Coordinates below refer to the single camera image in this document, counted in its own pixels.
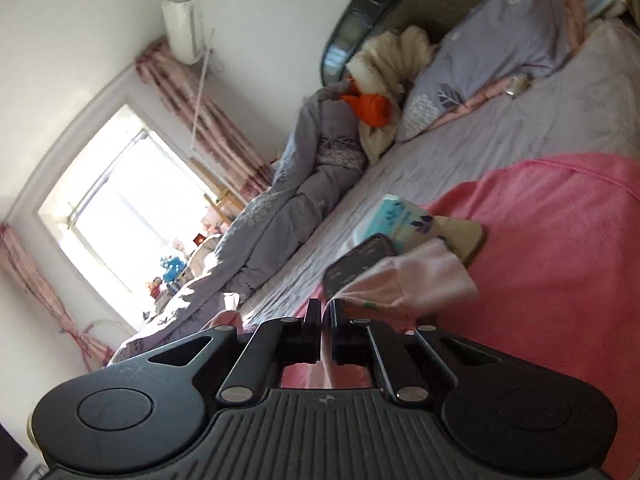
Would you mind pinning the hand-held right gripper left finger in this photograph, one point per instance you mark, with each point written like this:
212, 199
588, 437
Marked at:
312, 330

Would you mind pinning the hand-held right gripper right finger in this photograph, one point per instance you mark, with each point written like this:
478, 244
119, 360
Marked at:
340, 332

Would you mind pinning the pink strawberry print shirt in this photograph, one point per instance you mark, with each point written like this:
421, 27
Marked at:
415, 280

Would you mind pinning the white clothes rod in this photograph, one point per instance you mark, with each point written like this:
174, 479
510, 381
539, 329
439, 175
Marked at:
202, 90

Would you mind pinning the black phone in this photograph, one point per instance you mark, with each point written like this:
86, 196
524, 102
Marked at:
355, 265

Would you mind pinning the tissue pack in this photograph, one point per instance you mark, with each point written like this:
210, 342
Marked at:
400, 217

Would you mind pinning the grey patterned quilt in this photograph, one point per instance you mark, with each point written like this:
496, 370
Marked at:
310, 185

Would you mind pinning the blue plush toy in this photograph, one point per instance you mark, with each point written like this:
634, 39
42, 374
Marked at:
172, 267

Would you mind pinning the beige notebook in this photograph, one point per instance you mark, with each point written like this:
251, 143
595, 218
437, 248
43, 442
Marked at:
460, 235

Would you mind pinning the wooden easel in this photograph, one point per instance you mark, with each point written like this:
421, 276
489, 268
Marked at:
225, 197

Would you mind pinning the pink blanket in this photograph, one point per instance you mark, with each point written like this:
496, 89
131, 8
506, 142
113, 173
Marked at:
550, 260

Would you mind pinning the window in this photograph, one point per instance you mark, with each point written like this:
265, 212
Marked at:
125, 210

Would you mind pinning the orange cloth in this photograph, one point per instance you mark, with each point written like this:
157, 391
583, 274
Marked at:
372, 107

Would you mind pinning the pink floral curtain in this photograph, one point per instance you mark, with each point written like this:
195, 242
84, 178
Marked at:
40, 290
200, 110

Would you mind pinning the grey bed sheet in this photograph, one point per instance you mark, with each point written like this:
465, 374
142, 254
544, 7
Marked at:
500, 130

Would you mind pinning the cream cloth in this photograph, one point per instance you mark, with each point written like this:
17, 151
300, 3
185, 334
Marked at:
395, 50

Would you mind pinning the small silver object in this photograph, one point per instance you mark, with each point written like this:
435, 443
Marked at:
517, 84

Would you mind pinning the dark bed headboard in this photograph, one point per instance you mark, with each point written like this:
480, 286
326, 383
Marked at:
360, 15

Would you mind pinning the grey patterned pillow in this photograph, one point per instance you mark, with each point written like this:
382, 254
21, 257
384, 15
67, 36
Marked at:
490, 45

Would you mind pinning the white air conditioner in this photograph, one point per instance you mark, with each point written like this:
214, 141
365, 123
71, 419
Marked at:
182, 25

